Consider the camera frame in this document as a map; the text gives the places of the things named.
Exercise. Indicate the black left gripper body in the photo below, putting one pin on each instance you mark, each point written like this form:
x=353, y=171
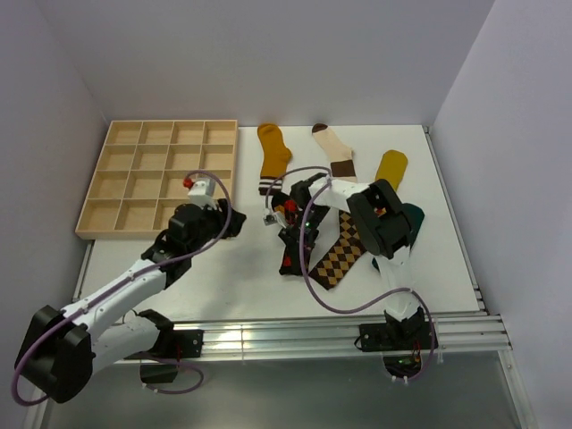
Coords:
x=213, y=226

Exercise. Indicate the brown yellow argyle sock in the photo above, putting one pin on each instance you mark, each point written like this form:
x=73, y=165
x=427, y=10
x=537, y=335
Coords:
x=341, y=256

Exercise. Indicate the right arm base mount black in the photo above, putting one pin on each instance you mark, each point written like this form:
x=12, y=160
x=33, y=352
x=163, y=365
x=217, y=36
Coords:
x=402, y=350

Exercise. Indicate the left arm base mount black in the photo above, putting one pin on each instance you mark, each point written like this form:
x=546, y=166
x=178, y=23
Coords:
x=169, y=357

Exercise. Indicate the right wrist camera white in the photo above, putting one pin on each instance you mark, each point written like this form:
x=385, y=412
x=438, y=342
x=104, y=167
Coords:
x=274, y=217

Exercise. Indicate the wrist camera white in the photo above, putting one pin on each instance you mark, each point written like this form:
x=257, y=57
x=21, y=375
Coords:
x=200, y=191
x=274, y=217

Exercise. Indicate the dark green sock bear motif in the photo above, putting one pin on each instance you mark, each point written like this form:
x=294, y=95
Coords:
x=398, y=231

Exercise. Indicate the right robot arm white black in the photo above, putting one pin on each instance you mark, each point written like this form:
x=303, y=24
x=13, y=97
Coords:
x=373, y=220

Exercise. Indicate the black red yellow argyle sock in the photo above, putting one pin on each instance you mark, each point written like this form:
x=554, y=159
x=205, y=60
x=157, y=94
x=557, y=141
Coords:
x=290, y=234

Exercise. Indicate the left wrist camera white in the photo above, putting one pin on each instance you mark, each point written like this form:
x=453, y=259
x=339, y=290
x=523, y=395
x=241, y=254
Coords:
x=200, y=191

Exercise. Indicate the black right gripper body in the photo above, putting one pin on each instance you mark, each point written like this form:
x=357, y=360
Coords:
x=315, y=216

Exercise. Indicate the wooden compartment tray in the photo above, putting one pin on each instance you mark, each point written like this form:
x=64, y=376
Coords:
x=138, y=179

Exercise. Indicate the cream sock brown stripes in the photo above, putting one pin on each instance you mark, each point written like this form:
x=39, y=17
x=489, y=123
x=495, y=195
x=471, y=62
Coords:
x=340, y=156

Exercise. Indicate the yellow sock bear motif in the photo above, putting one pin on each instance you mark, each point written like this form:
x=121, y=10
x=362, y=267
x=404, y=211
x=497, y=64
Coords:
x=392, y=168

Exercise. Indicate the aluminium rail frame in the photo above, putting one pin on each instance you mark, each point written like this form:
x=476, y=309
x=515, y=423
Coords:
x=247, y=310

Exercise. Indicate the mustard sock brown white stripes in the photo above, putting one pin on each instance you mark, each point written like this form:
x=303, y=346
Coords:
x=275, y=160

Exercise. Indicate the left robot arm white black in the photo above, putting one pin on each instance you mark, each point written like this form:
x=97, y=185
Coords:
x=63, y=348

